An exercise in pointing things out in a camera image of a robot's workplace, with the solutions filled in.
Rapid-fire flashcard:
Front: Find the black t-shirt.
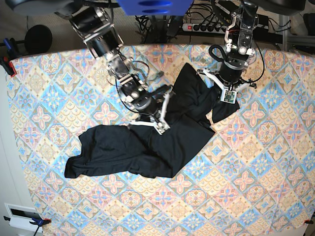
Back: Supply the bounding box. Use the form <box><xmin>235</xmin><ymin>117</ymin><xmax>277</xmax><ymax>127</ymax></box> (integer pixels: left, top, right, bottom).
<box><xmin>64</xmin><ymin>64</ymin><xmax>240</xmax><ymax>178</ymax></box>

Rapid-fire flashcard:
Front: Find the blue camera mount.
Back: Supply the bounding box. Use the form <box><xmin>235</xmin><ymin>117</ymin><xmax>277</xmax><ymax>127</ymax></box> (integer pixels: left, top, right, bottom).
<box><xmin>117</xmin><ymin>0</ymin><xmax>193</xmax><ymax>16</ymax></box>

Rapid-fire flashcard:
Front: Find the red blue clamp top left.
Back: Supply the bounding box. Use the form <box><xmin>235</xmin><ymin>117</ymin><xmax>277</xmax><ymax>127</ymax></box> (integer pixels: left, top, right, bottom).
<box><xmin>0</xmin><ymin>38</ymin><xmax>17</xmax><ymax>77</ymax></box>

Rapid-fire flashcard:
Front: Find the blue clamp bottom left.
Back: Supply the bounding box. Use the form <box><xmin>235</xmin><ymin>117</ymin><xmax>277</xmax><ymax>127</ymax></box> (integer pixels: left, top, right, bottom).
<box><xmin>3</xmin><ymin>216</ymin><xmax>51</xmax><ymax>227</ymax></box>

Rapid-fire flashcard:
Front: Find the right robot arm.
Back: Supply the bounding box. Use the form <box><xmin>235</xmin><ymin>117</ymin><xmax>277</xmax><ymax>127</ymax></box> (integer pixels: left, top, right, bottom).
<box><xmin>70</xmin><ymin>7</ymin><xmax>171</xmax><ymax>135</ymax></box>

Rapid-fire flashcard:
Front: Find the patterned colourful tablecloth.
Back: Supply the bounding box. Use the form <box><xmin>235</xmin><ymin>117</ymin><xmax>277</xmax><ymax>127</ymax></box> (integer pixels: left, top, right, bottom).
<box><xmin>0</xmin><ymin>50</ymin><xmax>315</xmax><ymax>236</ymax></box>

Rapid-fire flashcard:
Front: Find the white power strip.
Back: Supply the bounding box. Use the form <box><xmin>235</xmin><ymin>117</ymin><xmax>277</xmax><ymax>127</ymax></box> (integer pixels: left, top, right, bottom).
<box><xmin>178</xmin><ymin>23</ymin><xmax>226</xmax><ymax>35</ymax></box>

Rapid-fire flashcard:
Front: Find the white wall vent box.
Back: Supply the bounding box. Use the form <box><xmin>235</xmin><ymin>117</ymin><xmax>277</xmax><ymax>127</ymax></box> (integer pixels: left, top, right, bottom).
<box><xmin>4</xmin><ymin>203</ymin><xmax>41</xmax><ymax>233</ymax></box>

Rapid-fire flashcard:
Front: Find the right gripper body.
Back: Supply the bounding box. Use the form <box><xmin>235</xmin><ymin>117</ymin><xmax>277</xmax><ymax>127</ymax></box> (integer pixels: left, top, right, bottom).
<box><xmin>123</xmin><ymin>84</ymin><xmax>172</xmax><ymax>116</ymax></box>

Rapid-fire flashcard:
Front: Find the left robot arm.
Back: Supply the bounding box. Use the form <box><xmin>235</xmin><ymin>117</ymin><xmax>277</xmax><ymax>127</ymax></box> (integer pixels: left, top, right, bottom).
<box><xmin>198</xmin><ymin>1</ymin><xmax>258</xmax><ymax>104</ymax></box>

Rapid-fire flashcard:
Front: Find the black clamp bottom right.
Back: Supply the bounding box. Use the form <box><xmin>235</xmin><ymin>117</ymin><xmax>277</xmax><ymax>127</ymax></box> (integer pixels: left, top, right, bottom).
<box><xmin>304</xmin><ymin>219</ymin><xmax>314</xmax><ymax>225</ymax></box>

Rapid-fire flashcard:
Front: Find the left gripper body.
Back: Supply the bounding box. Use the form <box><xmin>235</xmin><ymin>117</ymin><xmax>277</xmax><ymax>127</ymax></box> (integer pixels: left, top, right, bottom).
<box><xmin>210</xmin><ymin>44</ymin><xmax>256</xmax><ymax>84</ymax></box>

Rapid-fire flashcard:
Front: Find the black round stool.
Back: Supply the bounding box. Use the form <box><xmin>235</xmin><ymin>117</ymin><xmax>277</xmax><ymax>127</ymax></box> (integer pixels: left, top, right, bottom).
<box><xmin>24</xmin><ymin>25</ymin><xmax>53</xmax><ymax>55</ymax></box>

